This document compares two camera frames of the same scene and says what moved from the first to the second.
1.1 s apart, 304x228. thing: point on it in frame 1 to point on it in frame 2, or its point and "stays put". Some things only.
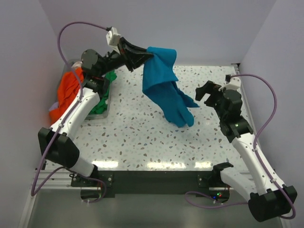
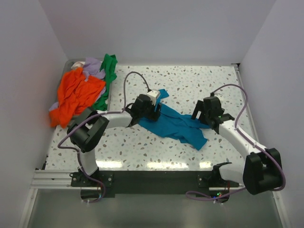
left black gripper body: (125, 55) to (149, 113)
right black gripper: (215, 91) to (199, 107)
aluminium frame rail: (61, 181) stays put
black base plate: (111, 183) stays put
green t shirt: (101, 107) stays put
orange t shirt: (68, 91) stays put
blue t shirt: (159, 88) to (172, 124)
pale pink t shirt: (77, 64) stays put
